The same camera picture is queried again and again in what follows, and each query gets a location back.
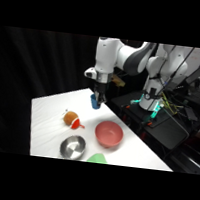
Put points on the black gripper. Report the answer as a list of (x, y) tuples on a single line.
[(101, 86)]

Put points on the blue plastic cup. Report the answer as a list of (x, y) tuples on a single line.
[(95, 103)]

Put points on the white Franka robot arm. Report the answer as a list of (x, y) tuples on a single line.
[(132, 59)]

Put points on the pink plastic bowl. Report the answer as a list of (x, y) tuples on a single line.
[(109, 133)]

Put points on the silver metal bowl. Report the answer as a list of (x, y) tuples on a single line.
[(72, 147)]

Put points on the tan cardboard box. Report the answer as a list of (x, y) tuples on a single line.
[(118, 80)]

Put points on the red and tan toy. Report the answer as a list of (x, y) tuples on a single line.
[(71, 119)]

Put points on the small green light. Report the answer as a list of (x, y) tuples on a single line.
[(155, 111)]

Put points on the green ridged plastic block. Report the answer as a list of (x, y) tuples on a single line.
[(97, 158)]

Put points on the black curtain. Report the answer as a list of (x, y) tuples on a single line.
[(30, 73)]

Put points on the black robot stand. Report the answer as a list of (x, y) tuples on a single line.
[(167, 127)]

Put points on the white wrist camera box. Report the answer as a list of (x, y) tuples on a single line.
[(90, 72)]

